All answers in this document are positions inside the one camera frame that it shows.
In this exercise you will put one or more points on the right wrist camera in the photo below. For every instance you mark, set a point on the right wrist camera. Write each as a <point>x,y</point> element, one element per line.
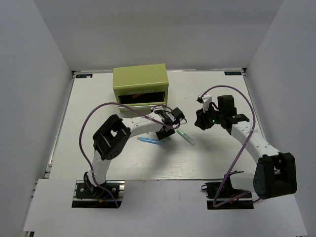
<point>205,99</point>

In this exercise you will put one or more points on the drawer of chest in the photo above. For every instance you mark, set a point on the drawer of chest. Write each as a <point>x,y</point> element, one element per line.
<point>145,101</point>

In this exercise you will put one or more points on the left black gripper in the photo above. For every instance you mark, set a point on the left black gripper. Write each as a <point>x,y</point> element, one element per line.
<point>161,135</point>

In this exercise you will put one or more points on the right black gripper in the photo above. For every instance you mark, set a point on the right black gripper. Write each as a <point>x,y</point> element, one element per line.
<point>202,121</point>

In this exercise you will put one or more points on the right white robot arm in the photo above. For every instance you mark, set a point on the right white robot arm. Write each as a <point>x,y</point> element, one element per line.
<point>275,173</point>

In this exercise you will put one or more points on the green capped highlighter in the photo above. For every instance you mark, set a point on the green capped highlighter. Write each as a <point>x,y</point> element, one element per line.
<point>185,136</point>

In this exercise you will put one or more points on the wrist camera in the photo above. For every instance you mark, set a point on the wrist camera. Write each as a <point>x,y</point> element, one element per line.
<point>205,99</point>
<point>156,108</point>

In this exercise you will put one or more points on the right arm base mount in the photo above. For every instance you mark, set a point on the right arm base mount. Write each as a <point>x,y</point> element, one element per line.
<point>227,192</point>

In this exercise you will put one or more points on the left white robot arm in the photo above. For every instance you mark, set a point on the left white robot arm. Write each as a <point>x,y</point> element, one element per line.
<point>110,139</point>

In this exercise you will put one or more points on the left blue corner label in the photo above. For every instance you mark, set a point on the left blue corner label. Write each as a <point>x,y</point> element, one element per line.
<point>84,76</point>

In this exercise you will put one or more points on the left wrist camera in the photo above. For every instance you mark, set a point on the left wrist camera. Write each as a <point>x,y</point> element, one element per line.
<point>156,108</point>

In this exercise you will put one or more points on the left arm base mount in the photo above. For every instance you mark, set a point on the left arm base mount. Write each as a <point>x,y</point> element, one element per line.
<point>83,197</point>

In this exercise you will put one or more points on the right blue corner label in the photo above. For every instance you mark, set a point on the right blue corner label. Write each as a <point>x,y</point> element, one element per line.
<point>232,73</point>

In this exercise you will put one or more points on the blue corner label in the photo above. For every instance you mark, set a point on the blue corner label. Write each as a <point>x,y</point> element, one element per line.
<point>232,73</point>
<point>84,76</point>

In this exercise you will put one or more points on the green metal drawer chest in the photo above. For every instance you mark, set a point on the green metal drawer chest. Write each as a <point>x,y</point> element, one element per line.
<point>142,78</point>

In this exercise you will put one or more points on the blue uncapped highlighter pen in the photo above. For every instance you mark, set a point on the blue uncapped highlighter pen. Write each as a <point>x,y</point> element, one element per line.
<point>150,140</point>

